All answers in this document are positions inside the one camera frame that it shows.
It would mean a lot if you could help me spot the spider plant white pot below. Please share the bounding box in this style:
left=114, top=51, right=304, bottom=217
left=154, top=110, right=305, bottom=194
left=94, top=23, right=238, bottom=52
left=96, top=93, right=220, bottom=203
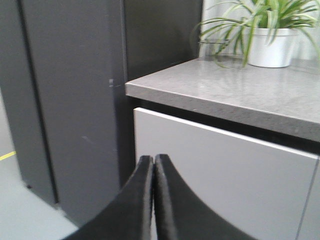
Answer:
left=195, top=0, right=306, bottom=68

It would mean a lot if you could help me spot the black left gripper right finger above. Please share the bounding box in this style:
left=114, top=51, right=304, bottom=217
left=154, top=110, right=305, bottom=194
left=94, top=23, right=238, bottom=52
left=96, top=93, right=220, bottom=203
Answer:
left=154, top=154, right=253, bottom=240

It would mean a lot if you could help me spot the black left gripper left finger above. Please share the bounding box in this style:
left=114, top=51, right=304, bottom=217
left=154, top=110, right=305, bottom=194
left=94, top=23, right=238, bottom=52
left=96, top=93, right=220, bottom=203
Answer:
left=65, top=155, right=154, bottom=240

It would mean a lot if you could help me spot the grey kitchen island cabinet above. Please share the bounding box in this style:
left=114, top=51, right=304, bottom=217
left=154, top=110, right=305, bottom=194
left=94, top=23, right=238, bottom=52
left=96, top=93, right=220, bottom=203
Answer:
left=125, top=55, right=320, bottom=240

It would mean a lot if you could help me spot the dark tall cabinet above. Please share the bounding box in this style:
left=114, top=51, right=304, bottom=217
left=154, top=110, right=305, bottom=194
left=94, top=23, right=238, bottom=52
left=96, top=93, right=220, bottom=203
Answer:
left=0, top=0, right=203, bottom=226

